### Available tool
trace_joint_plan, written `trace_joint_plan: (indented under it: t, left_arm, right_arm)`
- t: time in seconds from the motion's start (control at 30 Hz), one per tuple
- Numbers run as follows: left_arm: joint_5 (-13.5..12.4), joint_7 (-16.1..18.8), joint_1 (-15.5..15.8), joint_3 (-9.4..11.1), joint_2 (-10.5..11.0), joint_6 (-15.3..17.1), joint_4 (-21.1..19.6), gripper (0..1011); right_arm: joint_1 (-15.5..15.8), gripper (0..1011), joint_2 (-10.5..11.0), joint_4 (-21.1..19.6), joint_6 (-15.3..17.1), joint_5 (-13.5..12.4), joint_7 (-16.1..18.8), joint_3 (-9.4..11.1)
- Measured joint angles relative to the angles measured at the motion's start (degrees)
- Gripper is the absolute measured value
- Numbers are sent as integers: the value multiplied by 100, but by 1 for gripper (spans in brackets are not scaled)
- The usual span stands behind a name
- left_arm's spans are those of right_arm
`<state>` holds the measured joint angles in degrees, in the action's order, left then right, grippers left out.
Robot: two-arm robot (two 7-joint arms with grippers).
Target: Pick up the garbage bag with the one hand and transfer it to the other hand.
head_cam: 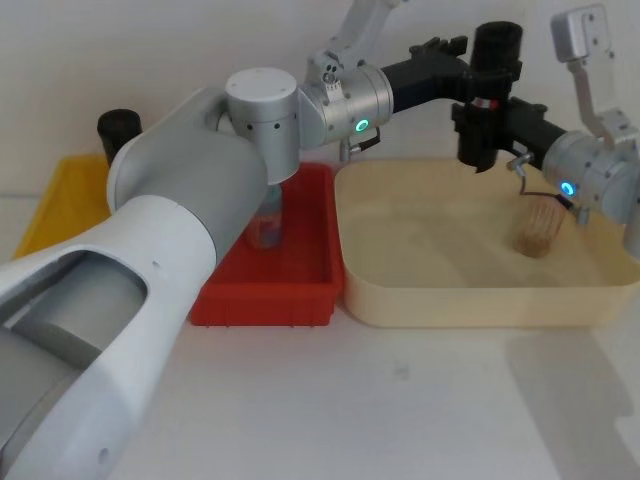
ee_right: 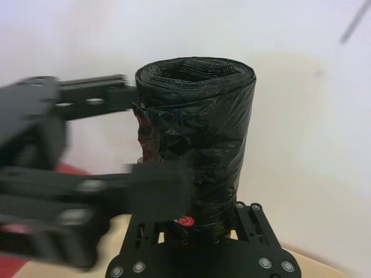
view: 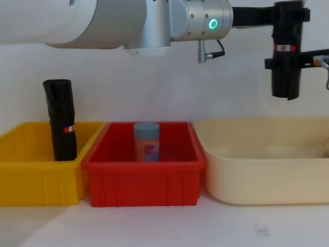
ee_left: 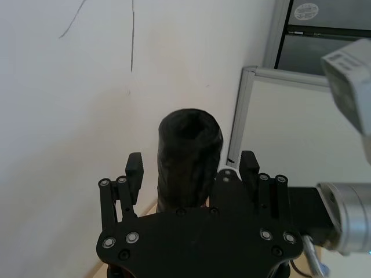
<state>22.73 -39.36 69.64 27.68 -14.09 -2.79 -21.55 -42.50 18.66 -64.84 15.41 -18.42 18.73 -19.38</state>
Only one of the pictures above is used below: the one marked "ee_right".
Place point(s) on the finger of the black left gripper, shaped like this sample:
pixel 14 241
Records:
pixel 110 194

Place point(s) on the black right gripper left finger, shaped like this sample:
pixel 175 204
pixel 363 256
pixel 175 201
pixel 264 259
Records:
pixel 136 246

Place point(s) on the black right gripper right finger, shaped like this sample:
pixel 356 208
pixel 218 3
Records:
pixel 261 231

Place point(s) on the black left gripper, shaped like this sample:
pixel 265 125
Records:
pixel 26 121

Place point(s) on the black garbage bag roll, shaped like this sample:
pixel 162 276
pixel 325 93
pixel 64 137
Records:
pixel 200 139

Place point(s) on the red object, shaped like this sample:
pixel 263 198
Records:
pixel 71 169

